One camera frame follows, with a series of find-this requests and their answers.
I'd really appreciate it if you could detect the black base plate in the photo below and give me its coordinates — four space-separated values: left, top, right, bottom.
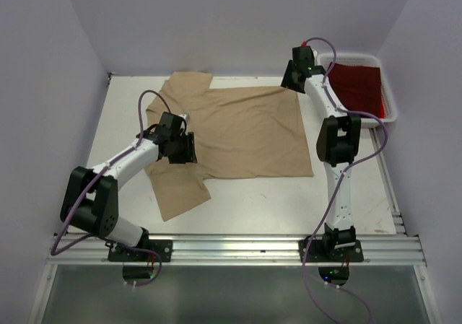
298 239 365 263
105 240 173 263

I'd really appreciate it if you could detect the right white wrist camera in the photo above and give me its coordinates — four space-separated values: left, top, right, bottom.
311 47 318 64

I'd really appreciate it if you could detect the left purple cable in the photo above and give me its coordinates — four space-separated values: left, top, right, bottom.
49 89 174 257

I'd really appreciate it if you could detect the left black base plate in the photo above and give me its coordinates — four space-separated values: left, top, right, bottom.
105 240 173 263

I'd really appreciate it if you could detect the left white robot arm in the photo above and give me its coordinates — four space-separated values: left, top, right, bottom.
60 112 197 261

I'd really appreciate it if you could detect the white plastic basket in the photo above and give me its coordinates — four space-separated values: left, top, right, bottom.
315 51 398 128

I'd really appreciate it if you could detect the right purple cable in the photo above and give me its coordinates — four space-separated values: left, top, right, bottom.
299 37 390 324

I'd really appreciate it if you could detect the beige t shirt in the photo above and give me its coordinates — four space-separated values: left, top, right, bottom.
145 72 313 221

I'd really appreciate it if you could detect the purple cable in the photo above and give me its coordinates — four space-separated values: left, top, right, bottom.
49 89 174 257
299 37 390 324

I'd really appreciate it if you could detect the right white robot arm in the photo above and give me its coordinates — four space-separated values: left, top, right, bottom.
282 45 364 263

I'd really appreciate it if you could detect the red t shirt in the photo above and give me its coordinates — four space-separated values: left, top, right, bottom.
328 64 385 118

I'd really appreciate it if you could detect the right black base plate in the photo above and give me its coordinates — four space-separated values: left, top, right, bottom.
298 239 365 263

